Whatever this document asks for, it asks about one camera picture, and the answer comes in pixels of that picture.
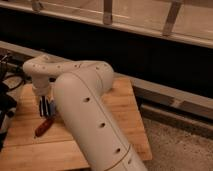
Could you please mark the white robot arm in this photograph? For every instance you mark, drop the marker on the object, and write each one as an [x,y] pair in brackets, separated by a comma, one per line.
[75,88]

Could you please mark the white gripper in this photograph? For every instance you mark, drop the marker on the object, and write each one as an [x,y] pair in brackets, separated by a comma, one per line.
[43,88]

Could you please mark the metal window rail frame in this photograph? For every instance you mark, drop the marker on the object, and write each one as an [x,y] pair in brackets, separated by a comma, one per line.
[187,21]

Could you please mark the red pocket knife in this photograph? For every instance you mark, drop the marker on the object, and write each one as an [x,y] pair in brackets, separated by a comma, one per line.
[44,126]

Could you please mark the wooden cutting board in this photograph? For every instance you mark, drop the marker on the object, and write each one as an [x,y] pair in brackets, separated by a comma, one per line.
[56,150]

